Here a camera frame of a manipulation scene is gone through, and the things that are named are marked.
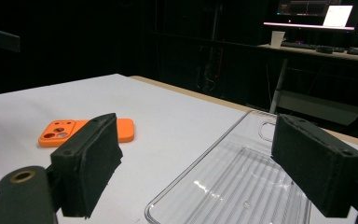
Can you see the desk with white legs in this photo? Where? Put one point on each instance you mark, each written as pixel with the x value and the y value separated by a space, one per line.
pixel 323 109

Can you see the black keyboard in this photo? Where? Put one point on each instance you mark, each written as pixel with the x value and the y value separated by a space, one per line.
pixel 304 46

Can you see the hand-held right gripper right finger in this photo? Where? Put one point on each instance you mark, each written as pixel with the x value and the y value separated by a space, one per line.
pixel 317 168

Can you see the orange phone case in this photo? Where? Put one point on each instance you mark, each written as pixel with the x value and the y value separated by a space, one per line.
pixel 126 130

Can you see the clear plastic tray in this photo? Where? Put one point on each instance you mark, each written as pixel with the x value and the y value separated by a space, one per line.
pixel 230 186

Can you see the wide computer monitor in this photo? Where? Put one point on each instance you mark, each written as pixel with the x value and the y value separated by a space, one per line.
pixel 310 12

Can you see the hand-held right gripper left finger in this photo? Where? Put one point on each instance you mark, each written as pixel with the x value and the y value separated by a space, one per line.
pixel 84 161

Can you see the white paper cup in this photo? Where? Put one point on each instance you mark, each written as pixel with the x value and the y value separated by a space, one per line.
pixel 277 39

